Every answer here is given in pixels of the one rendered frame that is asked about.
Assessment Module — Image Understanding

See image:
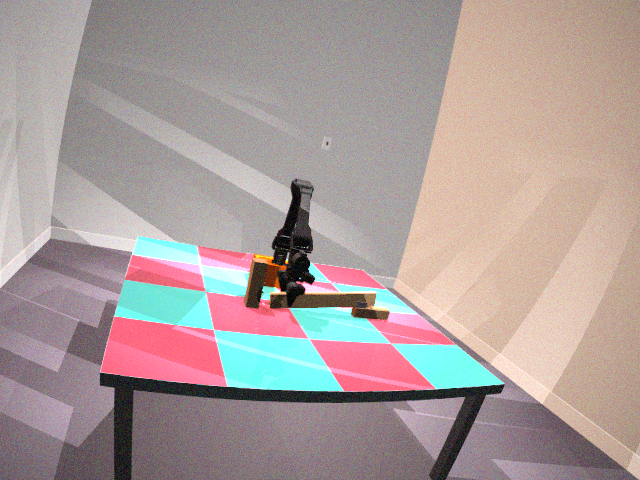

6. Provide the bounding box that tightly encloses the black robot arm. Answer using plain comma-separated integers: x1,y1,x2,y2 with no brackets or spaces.
271,179,316,286

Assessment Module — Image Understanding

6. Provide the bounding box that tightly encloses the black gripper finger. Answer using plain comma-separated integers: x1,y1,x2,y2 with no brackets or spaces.
285,290,301,307
277,278,288,292

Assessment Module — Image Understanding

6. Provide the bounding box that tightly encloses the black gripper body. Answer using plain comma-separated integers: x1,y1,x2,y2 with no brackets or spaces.
277,262,306,295

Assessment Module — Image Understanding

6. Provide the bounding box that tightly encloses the long wooden rail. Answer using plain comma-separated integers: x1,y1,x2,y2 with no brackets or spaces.
269,291,377,309

